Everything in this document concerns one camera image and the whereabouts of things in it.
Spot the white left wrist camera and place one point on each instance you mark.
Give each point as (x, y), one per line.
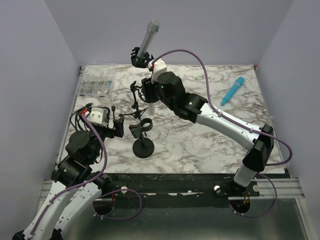
(97, 116)

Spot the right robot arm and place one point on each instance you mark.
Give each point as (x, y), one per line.
(258, 141)

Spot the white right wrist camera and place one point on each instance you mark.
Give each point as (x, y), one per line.
(157, 68)

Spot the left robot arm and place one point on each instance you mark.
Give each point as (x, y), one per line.
(74, 185)

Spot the silver microphone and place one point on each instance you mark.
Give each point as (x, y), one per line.
(152, 29)

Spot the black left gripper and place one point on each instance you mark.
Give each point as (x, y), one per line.
(118, 130)

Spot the black short clip stand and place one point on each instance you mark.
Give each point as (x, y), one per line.
(143, 147)

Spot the white microphone grey head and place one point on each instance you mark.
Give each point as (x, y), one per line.
(151, 109)

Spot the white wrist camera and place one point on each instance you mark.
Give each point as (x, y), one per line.
(97, 116)
(157, 68)

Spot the black tripod shock-mount stand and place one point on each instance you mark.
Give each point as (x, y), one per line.
(138, 113)

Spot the blue microphone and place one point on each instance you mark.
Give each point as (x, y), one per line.
(236, 85)

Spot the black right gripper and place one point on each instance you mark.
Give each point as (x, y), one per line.
(148, 87)

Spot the clear plastic parts box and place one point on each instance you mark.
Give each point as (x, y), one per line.
(96, 86)

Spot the black tall round-base stand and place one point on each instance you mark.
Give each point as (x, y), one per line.
(141, 62)

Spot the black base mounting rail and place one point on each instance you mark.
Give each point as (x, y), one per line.
(172, 190)

